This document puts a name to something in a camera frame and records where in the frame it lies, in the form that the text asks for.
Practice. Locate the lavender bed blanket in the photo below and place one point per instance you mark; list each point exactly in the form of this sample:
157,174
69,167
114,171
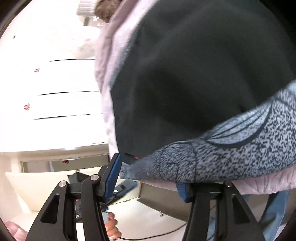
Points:
113,41

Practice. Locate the person's left hand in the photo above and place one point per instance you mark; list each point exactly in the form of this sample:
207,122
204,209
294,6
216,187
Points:
110,225

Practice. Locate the dark black pants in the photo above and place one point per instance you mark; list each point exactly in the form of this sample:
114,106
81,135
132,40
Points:
205,92

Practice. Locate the brown striped plush garment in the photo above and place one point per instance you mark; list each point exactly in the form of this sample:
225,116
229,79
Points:
104,9

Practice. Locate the white wardrobe with drawers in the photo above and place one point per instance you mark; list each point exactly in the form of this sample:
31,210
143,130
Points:
49,95

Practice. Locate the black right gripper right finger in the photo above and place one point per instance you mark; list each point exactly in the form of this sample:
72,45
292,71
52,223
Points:
234,219

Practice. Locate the pink sleeved left forearm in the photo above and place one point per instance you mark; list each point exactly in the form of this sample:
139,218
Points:
16,231

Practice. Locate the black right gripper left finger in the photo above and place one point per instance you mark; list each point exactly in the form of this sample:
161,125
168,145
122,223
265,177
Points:
56,219

